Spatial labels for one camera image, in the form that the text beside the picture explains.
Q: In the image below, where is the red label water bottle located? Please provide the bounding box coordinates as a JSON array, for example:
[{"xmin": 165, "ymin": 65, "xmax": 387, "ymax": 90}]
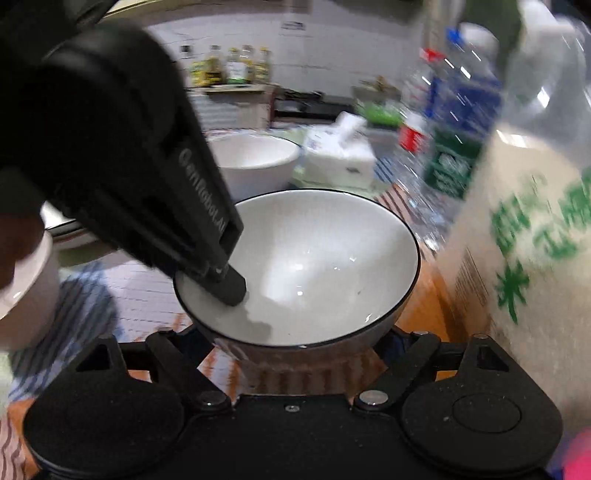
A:
[{"xmin": 397, "ymin": 48, "xmax": 444, "ymax": 153}]

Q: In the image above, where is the green label water bottle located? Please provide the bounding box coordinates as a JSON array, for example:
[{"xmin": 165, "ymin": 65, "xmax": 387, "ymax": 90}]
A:
[{"xmin": 406, "ymin": 122, "xmax": 490, "ymax": 250}]

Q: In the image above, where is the green plastic basket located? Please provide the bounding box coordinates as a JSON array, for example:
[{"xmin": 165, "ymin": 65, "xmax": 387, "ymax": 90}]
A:
[{"xmin": 355, "ymin": 99, "xmax": 402, "ymax": 127}]

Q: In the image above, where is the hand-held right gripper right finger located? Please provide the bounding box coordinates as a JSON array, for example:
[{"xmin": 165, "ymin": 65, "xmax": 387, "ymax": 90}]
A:
[{"xmin": 353, "ymin": 328, "xmax": 513, "ymax": 411}]

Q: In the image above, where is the pink plastic item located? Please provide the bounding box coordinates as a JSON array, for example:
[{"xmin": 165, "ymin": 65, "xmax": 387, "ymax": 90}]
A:
[{"xmin": 561, "ymin": 429, "xmax": 591, "ymax": 480}]

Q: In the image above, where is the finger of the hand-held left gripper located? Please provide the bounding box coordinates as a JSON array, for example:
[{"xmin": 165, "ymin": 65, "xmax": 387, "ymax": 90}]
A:
[{"xmin": 198, "ymin": 264, "xmax": 247, "ymax": 306}]

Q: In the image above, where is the cooking oil bottle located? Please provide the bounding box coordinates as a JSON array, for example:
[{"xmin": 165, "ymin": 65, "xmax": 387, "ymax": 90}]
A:
[{"xmin": 255, "ymin": 46, "xmax": 273, "ymax": 83}]

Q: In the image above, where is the white tissue box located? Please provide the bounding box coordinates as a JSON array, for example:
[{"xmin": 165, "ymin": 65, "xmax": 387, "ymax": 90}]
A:
[{"xmin": 300, "ymin": 111, "xmax": 377, "ymax": 188}]

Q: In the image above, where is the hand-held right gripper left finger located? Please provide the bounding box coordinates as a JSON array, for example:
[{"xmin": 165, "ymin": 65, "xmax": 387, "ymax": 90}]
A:
[{"xmin": 76, "ymin": 325, "xmax": 232, "ymax": 411}]

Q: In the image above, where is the striped patchwork counter cloth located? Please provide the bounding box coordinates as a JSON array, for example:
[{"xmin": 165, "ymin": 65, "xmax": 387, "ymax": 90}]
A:
[{"xmin": 187, "ymin": 83, "xmax": 278, "ymax": 132}]

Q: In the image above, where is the white rice bag green print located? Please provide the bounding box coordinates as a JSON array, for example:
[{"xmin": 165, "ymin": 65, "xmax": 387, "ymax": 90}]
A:
[{"xmin": 436, "ymin": 0, "xmax": 591, "ymax": 444}]

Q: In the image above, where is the blue label water bottle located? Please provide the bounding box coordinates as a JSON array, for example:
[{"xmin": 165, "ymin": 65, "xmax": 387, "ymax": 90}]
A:
[{"xmin": 422, "ymin": 28, "xmax": 504, "ymax": 127}]

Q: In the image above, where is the checkered colourful tablecloth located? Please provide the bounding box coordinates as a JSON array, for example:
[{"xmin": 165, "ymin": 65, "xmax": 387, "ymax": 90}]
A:
[{"xmin": 0, "ymin": 124, "xmax": 467, "ymax": 480}]

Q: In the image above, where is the white sun print plate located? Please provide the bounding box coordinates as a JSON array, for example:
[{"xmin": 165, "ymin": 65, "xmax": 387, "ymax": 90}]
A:
[{"xmin": 41, "ymin": 203, "xmax": 100, "ymax": 252}]

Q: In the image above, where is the black gas stove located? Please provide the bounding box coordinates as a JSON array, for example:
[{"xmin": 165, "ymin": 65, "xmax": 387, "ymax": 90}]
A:
[{"xmin": 272, "ymin": 90, "xmax": 356, "ymax": 123}]

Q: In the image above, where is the white bowl with dark rim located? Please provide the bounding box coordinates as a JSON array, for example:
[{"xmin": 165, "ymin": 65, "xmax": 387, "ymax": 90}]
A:
[
  {"xmin": 0, "ymin": 228, "xmax": 63, "ymax": 352},
  {"xmin": 173, "ymin": 189, "xmax": 422, "ymax": 395},
  {"xmin": 205, "ymin": 134, "xmax": 302, "ymax": 204}
]

